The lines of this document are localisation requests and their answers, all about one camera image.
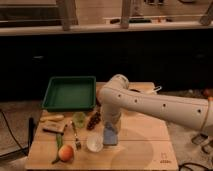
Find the green plastic tray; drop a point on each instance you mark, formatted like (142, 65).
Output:
(70, 93)

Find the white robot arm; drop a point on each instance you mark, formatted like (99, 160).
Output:
(196, 114)

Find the green lettuce leaf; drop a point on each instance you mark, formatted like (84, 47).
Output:
(79, 119)

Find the purple grape bunch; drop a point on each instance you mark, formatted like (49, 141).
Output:
(95, 119)

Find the wooden board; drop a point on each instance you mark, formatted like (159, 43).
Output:
(144, 145)

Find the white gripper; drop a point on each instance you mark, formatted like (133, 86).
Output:
(111, 117)

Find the metal fork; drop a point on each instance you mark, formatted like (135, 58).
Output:
(77, 141)

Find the green chili pepper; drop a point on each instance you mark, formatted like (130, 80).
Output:
(59, 141)

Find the yellow banana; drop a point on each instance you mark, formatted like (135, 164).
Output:
(52, 118)

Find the orange peach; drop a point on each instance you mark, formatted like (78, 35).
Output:
(66, 153)

